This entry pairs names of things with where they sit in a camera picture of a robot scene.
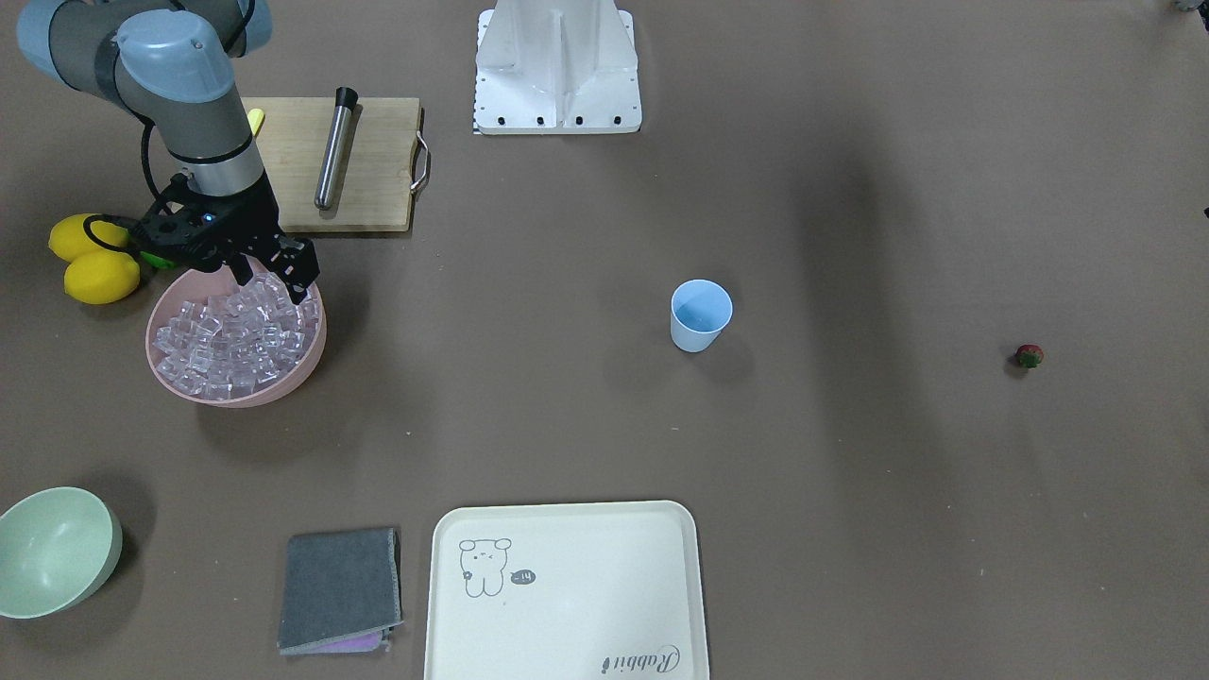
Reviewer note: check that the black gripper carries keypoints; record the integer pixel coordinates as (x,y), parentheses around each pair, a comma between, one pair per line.
(247,220)

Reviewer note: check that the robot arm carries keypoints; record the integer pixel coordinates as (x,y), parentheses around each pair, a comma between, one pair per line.
(169,64)

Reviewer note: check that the pink bowl of ice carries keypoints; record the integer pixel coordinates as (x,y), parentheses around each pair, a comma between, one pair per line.
(213,342)

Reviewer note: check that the light blue plastic cup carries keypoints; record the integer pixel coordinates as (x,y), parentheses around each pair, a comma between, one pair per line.
(700,311)

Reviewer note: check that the green lime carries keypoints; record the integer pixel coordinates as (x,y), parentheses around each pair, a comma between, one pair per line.
(159,263)

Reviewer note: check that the yellow plastic knife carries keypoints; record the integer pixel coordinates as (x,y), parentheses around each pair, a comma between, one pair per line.
(255,120)

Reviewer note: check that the wooden cutting board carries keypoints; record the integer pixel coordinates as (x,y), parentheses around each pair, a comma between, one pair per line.
(377,181)

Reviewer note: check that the yellow lemon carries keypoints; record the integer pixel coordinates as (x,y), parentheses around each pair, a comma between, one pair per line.
(68,239)
(101,277)

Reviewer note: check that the steel muddler rod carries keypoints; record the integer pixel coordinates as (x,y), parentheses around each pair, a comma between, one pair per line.
(338,142)

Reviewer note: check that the grey folded cloth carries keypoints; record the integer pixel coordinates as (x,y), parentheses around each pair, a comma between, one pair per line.
(340,592)

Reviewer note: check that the green bowl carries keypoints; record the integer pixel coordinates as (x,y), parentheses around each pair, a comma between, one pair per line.
(58,546)

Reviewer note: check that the cream rabbit tray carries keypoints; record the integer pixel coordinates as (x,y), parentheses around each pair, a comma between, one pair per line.
(600,590)

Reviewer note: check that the red strawberry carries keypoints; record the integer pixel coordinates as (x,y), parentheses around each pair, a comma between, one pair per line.
(1029,356)

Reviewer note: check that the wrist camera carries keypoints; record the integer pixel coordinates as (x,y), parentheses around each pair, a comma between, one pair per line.
(184,238)

